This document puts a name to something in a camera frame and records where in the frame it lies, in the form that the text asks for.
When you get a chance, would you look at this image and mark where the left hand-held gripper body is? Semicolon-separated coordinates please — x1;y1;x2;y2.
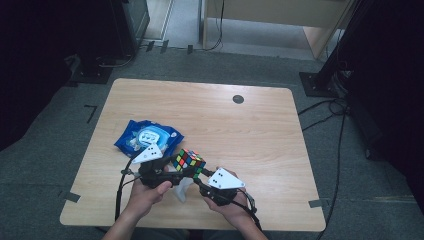
131;143;183;189

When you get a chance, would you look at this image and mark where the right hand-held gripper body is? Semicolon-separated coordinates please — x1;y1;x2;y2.
199;167;247;206

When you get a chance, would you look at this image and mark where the white wet wipe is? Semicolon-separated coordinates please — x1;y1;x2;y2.
171;164;196;204

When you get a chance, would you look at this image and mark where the multicoloured puzzle cube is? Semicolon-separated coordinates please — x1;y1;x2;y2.
171;148;207;179

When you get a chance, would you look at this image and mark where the blue wet wipes pack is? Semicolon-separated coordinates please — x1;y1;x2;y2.
113;119;185;164

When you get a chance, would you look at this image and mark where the person's right hand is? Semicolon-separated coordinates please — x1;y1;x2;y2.
203;168;255;230

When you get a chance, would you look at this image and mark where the person's left hand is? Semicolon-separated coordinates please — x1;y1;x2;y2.
126;165;174;223

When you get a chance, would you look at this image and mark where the black tape corner mark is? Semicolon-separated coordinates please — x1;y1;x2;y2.
83;104;99;125

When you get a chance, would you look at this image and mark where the black metal stand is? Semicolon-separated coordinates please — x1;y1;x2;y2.
298;0;368;99

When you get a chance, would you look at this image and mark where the black curtain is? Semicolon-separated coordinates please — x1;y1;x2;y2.
333;0;424;214
0;0;116;152

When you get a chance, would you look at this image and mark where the beige wooden desk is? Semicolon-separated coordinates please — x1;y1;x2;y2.
199;0;356;61

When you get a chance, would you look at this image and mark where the right hand-held gripper black cable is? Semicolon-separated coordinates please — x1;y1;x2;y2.
233;188;263;232

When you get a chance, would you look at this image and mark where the hand-held gripper black cable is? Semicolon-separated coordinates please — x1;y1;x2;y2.
114;156;142;223
233;188;263;232

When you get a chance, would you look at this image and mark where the left hand-held gripper black cable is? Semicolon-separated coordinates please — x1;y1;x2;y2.
114;156;142;223

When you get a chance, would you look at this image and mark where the long black floor cable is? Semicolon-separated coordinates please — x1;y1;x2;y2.
315;109;348;240

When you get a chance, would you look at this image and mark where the looped black floor cable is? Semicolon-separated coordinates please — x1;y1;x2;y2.
297;98;351;133

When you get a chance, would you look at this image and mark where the black hanging cable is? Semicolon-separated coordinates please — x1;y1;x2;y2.
203;0;226;53

